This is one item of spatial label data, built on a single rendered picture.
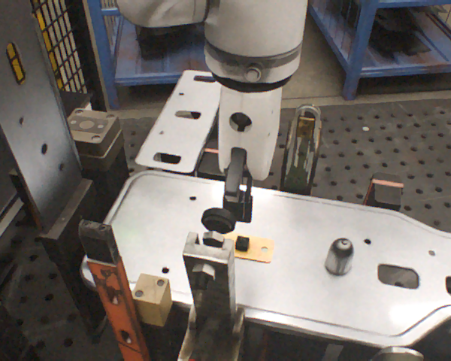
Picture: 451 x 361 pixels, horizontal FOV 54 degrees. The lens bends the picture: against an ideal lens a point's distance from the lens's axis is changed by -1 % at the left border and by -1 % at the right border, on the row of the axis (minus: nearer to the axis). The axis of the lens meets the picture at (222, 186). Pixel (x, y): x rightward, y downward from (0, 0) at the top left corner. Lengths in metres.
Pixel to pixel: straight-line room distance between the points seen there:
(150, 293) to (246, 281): 0.14
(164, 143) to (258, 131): 0.38
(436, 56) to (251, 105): 2.61
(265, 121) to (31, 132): 0.31
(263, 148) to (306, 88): 2.34
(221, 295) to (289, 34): 0.22
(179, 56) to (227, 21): 2.34
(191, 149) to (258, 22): 0.42
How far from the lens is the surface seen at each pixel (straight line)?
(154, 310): 0.51
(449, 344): 0.64
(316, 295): 0.58
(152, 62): 2.66
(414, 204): 1.15
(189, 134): 0.78
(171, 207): 0.66
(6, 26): 0.55
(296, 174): 0.69
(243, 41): 0.36
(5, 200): 0.69
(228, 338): 0.50
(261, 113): 0.39
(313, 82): 2.81
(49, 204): 0.65
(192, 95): 0.87
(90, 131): 0.71
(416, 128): 1.38
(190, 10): 0.34
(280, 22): 0.36
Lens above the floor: 1.49
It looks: 46 degrees down
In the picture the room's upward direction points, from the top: straight up
